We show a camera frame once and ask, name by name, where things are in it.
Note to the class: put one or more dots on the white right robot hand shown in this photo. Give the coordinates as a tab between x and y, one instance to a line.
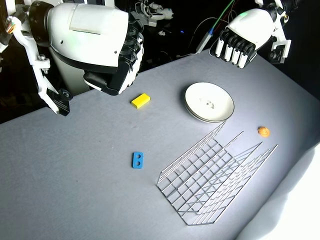
87	37

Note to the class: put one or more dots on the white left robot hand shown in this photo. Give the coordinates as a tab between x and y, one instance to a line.
250	27

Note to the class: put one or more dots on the white plate with smudged centre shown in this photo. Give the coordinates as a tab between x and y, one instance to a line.
210	100

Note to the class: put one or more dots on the white plate with dark rim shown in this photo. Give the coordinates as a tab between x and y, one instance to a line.
197	117

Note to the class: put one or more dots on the grey connector with blue end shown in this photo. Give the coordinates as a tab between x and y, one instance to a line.
203	41

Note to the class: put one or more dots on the yellow rectangular block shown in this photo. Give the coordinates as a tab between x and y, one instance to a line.
140	100

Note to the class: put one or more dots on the orange swirl cookie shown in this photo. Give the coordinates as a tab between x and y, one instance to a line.
264	132

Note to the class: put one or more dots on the blue block with two holes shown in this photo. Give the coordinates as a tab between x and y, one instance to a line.
137	160

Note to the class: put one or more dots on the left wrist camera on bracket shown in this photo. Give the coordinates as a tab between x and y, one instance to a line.
276	53

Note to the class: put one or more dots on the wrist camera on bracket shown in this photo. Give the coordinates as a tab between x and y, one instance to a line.
62	102
276	53

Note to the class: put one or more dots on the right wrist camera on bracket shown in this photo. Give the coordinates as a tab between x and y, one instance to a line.
62	102

